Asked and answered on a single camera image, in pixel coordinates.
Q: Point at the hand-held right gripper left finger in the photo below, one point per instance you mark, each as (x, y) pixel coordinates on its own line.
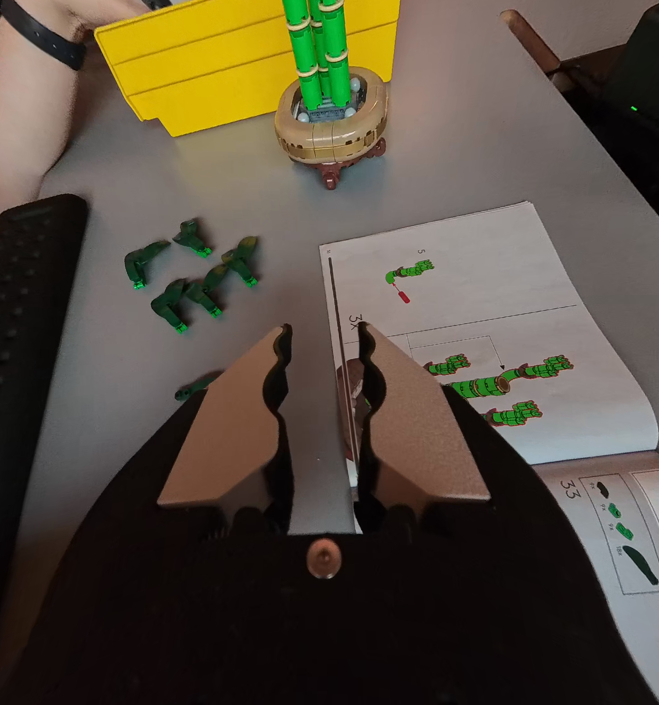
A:
(224, 435)

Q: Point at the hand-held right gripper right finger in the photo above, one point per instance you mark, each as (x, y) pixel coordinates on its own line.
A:
(425, 440)

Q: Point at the yellow plastic bin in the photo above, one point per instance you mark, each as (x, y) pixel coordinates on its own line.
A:
(197, 66)

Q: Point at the person's left forearm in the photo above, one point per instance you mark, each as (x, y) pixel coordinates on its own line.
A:
(15, 110)

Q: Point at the green lego leaf assembly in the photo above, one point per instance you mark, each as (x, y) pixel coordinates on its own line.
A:
(142, 261)
(194, 390)
(241, 256)
(169, 303)
(190, 237)
(208, 286)

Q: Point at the lego instruction booklet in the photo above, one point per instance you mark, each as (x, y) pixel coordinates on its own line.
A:
(500, 286)

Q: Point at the green lego bamboo model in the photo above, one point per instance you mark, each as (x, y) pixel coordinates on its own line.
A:
(329, 132)

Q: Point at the person's left hand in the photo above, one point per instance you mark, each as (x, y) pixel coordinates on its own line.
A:
(76, 14)

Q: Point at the black perforated pad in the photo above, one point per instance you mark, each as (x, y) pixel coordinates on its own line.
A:
(21, 358)

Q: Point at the brown wooden bar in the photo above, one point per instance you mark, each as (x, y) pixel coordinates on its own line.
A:
(527, 38)

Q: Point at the black device with green light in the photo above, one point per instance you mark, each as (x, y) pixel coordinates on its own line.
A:
(637, 66)

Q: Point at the black wristband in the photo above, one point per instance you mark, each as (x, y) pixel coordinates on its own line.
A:
(48, 41)

